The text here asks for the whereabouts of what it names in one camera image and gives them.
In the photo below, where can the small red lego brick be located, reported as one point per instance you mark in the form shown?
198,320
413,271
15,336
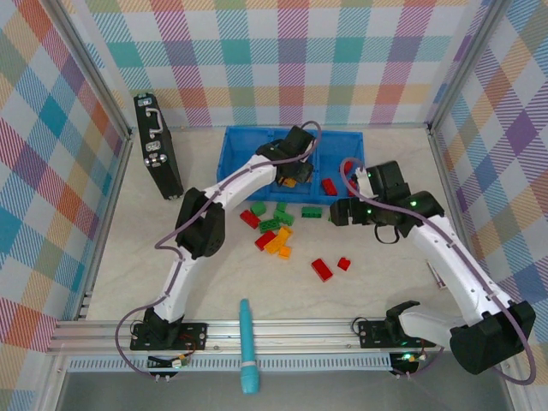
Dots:
343,263

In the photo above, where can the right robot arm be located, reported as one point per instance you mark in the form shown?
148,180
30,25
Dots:
458,274

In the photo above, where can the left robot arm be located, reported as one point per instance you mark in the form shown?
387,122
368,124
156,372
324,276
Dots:
248,182

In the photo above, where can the small printed card box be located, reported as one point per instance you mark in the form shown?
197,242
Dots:
437,278

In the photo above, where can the black briefcase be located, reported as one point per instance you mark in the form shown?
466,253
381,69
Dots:
160,162

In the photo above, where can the teal cylindrical tool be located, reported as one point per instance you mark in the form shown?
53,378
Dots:
249,342

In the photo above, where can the small connector board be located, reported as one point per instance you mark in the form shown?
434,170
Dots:
406,357
177,363

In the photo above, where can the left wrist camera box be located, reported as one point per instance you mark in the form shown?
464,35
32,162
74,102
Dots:
307,159

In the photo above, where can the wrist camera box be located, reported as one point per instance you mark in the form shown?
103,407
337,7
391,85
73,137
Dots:
307,159
363,183

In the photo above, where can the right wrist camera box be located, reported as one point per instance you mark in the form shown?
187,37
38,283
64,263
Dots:
363,183

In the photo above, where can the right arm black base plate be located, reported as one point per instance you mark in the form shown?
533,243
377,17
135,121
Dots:
368,334

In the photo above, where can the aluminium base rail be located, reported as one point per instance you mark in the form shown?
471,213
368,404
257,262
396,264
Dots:
299,336

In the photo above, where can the aluminium frame post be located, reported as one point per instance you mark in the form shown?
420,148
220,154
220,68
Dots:
95,68
466,64

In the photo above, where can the aluminium side rail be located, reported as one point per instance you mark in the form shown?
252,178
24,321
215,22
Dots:
120,171

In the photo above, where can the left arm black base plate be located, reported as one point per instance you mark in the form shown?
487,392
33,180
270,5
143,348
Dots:
192,336

